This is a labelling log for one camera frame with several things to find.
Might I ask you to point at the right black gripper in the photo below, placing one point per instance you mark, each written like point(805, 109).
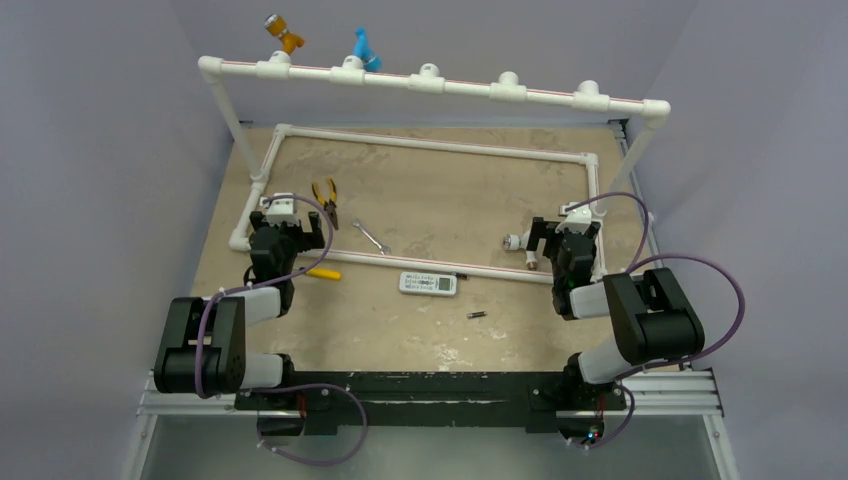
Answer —
point(549, 235)

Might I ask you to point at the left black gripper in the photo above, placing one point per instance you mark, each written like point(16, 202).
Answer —
point(307, 241)

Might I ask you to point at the white remote control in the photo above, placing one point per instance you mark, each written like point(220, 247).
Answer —
point(427, 284)

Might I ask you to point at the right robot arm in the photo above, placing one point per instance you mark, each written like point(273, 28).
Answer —
point(651, 317)

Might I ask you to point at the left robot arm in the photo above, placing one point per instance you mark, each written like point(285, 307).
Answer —
point(203, 349)

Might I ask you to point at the white PVC tap fitting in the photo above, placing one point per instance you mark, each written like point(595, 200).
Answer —
point(513, 242)

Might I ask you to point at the silver open-end wrench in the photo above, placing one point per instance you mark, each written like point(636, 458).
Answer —
point(382, 248)

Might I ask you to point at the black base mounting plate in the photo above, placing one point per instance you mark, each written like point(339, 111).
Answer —
point(319, 402)

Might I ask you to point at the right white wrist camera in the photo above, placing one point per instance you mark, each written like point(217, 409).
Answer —
point(575, 219)

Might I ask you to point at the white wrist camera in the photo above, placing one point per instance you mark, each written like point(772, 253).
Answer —
point(575, 219)
point(280, 212)

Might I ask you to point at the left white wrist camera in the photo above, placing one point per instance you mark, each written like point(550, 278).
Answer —
point(280, 212)

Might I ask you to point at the yellow handled screwdriver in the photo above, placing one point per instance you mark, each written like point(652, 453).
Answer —
point(320, 273)

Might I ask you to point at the yellow handled pliers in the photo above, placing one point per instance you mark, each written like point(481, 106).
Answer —
point(328, 203)

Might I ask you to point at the blue hose nozzle fitting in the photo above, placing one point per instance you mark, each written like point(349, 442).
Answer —
point(370, 60)

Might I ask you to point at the orange hose nozzle fitting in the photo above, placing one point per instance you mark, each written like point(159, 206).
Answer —
point(278, 28)

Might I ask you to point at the white PVC pipe frame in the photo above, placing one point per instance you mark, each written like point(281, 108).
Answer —
point(586, 98)

